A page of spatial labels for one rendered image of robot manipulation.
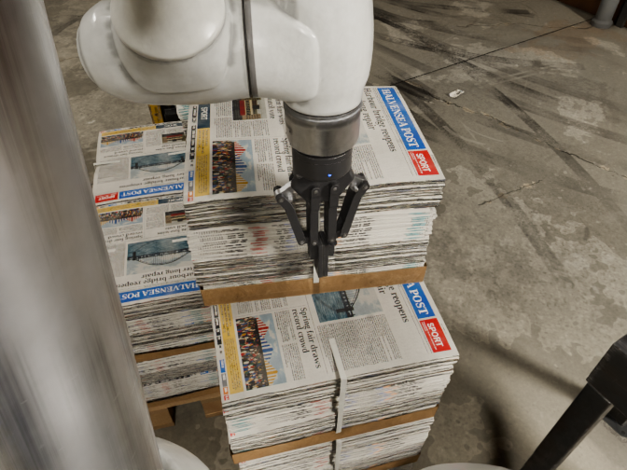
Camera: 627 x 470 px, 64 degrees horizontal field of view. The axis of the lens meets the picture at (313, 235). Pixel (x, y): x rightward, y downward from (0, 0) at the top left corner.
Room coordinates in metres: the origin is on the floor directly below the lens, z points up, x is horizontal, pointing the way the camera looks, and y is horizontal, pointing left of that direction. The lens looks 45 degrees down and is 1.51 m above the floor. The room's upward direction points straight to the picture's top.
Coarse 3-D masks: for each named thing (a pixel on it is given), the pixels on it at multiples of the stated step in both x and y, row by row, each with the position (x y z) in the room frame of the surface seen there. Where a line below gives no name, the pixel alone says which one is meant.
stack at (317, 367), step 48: (384, 288) 0.55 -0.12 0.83; (240, 336) 0.45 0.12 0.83; (288, 336) 0.45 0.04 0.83; (336, 336) 0.45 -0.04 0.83; (384, 336) 0.45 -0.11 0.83; (432, 336) 0.45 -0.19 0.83; (240, 384) 0.37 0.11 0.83; (288, 384) 0.37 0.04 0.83; (336, 384) 0.38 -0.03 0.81; (384, 384) 0.40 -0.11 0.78; (432, 384) 0.42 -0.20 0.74; (240, 432) 0.35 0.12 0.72; (288, 432) 0.36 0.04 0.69; (336, 432) 0.38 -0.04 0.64; (384, 432) 0.40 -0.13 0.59
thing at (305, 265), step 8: (280, 104) 0.77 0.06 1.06; (288, 144) 0.65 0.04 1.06; (288, 152) 0.63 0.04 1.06; (296, 192) 0.53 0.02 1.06; (296, 200) 0.54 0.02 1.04; (304, 200) 0.54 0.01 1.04; (296, 208) 0.54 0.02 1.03; (304, 208) 0.54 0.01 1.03; (320, 208) 0.54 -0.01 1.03; (304, 216) 0.54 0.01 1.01; (320, 216) 0.54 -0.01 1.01; (304, 224) 0.53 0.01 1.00; (320, 224) 0.54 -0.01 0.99; (304, 248) 0.53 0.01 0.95; (304, 256) 0.53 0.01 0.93; (328, 256) 0.54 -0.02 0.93; (304, 264) 0.53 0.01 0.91; (312, 264) 0.53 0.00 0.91; (328, 264) 0.53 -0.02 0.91; (304, 272) 0.53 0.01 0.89; (312, 272) 0.53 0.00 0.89; (328, 272) 0.54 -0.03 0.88
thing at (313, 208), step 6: (312, 186) 0.50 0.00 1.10; (312, 192) 0.49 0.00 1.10; (318, 192) 0.49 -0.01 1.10; (312, 198) 0.49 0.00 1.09; (318, 198) 0.49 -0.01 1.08; (306, 204) 0.52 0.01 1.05; (312, 204) 0.49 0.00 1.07; (318, 204) 0.49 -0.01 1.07; (306, 210) 0.52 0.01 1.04; (312, 210) 0.49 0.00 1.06; (318, 210) 0.49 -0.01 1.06; (306, 216) 0.52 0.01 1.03; (312, 216) 0.50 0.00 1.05; (318, 216) 0.50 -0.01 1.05; (306, 222) 0.52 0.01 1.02; (312, 222) 0.50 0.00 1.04; (306, 228) 0.52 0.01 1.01; (312, 228) 0.50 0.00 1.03; (312, 234) 0.50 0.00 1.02; (312, 240) 0.50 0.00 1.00
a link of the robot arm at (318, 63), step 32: (256, 0) 0.50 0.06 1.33; (288, 0) 0.48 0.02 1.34; (320, 0) 0.47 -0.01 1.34; (352, 0) 0.48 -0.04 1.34; (256, 32) 0.47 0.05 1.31; (288, 32) 0.47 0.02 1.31; (320, 32) 0.47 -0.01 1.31; (352, 32) 0.47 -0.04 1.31; (256, 64) 0.46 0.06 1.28; (288, 64) 0.46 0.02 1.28; (320, 64) 0.47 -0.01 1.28; (352, 64) 0.47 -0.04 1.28; (256, 96) 0.48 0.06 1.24; (288, 96) 0.47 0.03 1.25; (320, 96) 0.47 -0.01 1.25; (352, 96) 0.48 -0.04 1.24
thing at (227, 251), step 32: (192, 128) 0.69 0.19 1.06; (224, 128) 0.69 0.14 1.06; (256, 128) 0.69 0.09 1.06; (192, 160) 0.60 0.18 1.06; (224, 160) 0.60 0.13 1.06; (256, 160) 0.61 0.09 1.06; (288, 160) 0.61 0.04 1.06; (192, 192) 0.53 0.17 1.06; (224, 192) 0.53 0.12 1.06; (256, 192) 0.53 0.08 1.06; (192, 224) 0.51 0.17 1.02; (224, 224) 0.52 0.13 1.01; (256, 224) 0.53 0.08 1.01; (288, 224) 0.53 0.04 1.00; (192, 256) 0.51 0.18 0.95; (224, 256) 0.52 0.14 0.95; (256, 256) 0.52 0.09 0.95; (288, 256) 0.53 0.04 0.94
